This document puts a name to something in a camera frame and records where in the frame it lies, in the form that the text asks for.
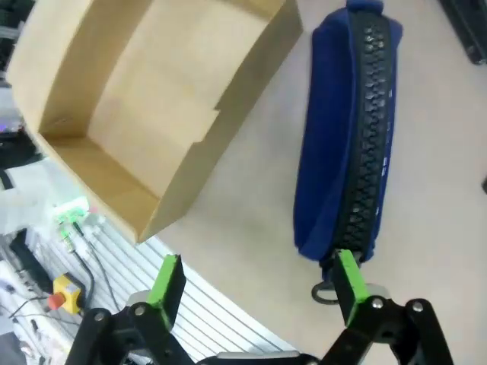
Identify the grey slotted aluminium plate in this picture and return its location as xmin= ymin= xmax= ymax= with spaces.
xmin=0 ymin=224 xmax=301 ymax=365

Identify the green-lit connector block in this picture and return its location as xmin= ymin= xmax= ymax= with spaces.
xmin=53 ymin=196 xmax=108 ymax=252

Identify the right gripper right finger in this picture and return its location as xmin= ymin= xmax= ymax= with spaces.
xmin=321 ymin=249 xmax=456 ymax=365

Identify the yellow emergency stop button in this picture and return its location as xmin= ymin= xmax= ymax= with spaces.
xmin=48 ymin=272 xmax=83 ymax=315

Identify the grey cable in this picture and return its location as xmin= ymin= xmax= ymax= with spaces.
xmin=88 ymin=243 xmax=123 ymax=309

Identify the black equipment case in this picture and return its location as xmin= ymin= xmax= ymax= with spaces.
xmin=437 ymin=0 xmax=487 ymax=65

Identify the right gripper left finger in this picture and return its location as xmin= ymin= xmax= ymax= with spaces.
xmin=70 ymin=253 xmax=191 ymax=365

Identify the black cable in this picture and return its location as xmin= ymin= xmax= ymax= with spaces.
xmin=72 ymin=226 xmax=97 ymax=309

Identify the open cardboard box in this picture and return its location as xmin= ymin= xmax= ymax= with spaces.
xmin=5 ymin=0 xmax=305 ymax=244

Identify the blue zippered pencil case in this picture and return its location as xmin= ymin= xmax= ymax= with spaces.
xmin=292 ymin=0 xmax=404 ymax=305

